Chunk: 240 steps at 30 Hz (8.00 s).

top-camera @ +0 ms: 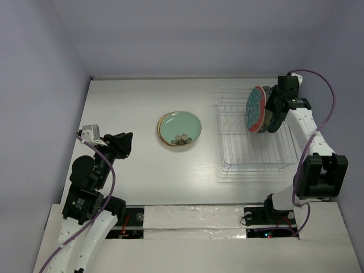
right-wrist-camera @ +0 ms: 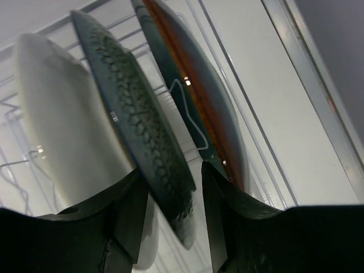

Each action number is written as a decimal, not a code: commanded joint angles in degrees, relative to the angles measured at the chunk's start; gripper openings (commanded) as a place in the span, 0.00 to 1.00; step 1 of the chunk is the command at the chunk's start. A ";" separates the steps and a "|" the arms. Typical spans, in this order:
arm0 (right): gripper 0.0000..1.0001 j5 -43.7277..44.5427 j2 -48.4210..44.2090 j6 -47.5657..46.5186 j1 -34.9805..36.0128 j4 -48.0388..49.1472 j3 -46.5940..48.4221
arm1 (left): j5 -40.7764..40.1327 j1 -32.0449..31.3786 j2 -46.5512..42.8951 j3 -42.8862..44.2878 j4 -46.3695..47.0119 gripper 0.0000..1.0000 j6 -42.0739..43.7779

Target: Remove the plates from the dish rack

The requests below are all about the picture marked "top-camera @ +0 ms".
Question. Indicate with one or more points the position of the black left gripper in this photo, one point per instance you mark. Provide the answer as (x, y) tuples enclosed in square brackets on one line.
[(120, 143)]

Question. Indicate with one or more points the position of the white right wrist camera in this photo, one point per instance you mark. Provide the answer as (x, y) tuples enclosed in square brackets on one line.
[(299, 77)]

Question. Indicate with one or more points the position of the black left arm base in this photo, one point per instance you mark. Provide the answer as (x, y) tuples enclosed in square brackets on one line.
[(130, 219)]

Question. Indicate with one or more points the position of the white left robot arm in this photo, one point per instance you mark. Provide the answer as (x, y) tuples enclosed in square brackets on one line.
[(90, 210)]

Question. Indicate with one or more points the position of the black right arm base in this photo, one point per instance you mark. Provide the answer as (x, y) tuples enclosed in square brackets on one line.
[(266, 222)]

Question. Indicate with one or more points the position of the white foam block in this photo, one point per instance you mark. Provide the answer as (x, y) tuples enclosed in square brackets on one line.
[(207, 222)]

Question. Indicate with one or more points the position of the red and teal plate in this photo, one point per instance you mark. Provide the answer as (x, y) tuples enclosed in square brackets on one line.
[(255, 109)]

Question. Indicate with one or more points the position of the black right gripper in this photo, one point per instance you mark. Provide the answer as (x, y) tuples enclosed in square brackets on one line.
[(276, 102)]

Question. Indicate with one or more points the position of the blue floral rim plate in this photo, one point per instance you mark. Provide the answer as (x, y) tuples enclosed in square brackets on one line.
[(267, 114)]

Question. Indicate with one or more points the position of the light green flower plate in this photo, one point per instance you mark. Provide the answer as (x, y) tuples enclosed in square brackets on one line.
[(181, 128)]

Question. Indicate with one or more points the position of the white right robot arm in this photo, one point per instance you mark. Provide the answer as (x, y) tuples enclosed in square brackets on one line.
[(320, 170)]

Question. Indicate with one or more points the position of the white wire dish rack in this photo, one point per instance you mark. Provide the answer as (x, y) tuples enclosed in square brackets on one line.
[(245, 151)]

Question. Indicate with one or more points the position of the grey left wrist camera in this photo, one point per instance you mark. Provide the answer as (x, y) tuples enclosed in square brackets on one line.
[(90, 134)]

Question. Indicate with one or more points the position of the dark teal glazed plate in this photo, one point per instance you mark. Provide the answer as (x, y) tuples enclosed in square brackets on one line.
[(275, 123)]

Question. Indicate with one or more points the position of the beige bird pattern plate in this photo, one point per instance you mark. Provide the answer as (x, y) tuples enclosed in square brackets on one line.
[(158, 129)]

